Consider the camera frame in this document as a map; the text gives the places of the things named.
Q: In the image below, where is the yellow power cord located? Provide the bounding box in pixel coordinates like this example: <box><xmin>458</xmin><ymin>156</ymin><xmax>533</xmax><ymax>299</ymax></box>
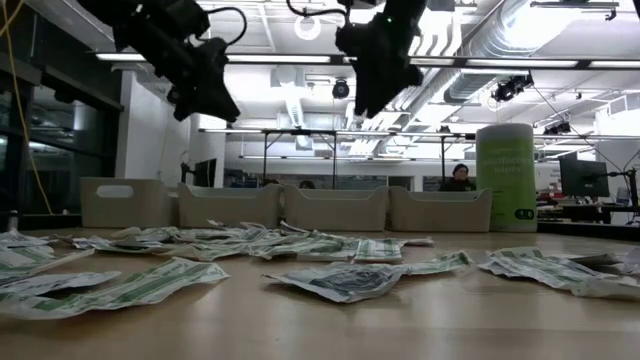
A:
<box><xmin>0</xmin><ymin>0</ymin><xmax>54</xmax><ymax>215</ymax></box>

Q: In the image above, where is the silver ventilation duct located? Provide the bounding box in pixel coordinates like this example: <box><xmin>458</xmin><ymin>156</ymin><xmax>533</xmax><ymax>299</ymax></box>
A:
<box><xmin>444</xmin><ymin>0</ymin><xmax>571</xmax><ymax>104</ymax></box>

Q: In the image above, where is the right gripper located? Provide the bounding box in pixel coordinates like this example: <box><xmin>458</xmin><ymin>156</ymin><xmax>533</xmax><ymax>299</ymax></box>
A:
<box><xmin>335</xmin><ymin>0</ymin><xmax>426</xmax><ymax>119</ymax></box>

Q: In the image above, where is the black computer monitor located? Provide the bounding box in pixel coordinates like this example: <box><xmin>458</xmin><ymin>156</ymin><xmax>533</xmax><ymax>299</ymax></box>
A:
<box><xmin>558</xmin><ymin>157</ymin><xmax>610</xmax><ymax>199</ymax></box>
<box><xmin>178</xmin><ymin>157</ymin><xmax>218</xmax><ymax>189</ymax></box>

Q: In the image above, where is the green disinfectant wipes canister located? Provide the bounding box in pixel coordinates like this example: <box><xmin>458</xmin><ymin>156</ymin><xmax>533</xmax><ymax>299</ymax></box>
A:
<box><xmin>474</xmin><ymin>122</ymin><xmax>539</xmax><ymax>234</ymax></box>

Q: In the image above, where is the black workstation frame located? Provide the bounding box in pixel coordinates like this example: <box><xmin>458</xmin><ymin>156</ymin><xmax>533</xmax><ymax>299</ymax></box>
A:
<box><xmin>199</xmin><ymin>127</ymin><xmax>476</xmax><ymax>191</ymax></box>

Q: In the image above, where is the black bar with light strips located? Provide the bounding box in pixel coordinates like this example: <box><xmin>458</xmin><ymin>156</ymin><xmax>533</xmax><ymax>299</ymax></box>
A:
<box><xmin>94</xmin><ymin>52</ymin><xmax>640</xmax><ymax>71</ymax></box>

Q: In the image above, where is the white ring lamp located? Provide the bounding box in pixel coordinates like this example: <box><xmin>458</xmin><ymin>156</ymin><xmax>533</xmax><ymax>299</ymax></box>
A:
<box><xmin>293</xmin><ymin>14</ymin><xmax>323</xmax><ymax>42</ymax></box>

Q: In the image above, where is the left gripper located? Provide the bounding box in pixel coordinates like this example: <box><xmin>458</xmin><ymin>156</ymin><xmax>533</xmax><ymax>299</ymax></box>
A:
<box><xmin>113</xmin><ymin>14</ymin><xmax>242</xmax><ymax>123</ymax></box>

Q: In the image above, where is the light grey plastic bin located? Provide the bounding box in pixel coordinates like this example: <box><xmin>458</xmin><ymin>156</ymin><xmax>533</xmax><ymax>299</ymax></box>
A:
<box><xmin>387</xmin><ymin>186</ymin><xmax>491</xmax><ymax>232</ymax></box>
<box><xmin>79</xmin><ymin>177</ymin><xmax>175</xmax><ymax>230</ymax></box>
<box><xmin>177</xmin><ymin>182</ymin><xmax>283</xmax><ymax>230</ymax></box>
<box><xmin>283</xmin><ymin>185</ymin><xmax>387</xmax><ymax>231</ymax></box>

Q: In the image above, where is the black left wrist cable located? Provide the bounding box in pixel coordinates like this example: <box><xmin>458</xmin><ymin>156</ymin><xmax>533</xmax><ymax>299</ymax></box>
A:
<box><xmin>204</xmin><ymin>5</ymin><xmax>249</xmax><ymax>46</ymax></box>

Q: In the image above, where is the dark office desk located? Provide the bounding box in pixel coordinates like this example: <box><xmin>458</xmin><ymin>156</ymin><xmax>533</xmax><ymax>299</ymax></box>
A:
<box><xmin>535</xmin><ymin>202</ymin><xmax>640</xmax><ymax>226</ymax></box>

